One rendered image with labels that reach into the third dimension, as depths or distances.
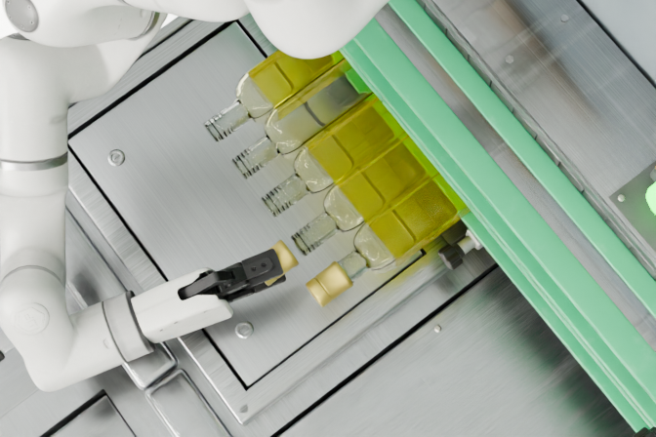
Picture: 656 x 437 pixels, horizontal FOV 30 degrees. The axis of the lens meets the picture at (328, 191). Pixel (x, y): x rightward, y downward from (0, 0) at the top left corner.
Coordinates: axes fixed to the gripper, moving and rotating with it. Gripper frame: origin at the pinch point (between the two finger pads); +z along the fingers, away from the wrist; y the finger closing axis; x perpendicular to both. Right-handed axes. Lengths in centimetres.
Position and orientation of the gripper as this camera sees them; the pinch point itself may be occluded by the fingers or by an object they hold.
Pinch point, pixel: (264, 270)
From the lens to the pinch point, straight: 141.2
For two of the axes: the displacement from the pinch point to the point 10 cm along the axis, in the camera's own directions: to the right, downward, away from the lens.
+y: -0.4, -2.5, -9.7
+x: -3.8, -8.9, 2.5
